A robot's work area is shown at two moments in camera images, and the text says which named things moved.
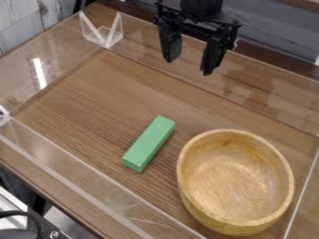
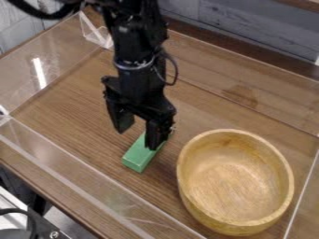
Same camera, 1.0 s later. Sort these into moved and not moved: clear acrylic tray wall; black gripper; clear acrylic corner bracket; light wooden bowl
Moved: black gripper
Not moved: clear acrylic tray wall; light wooden bowl; clear acrylic corner bracket
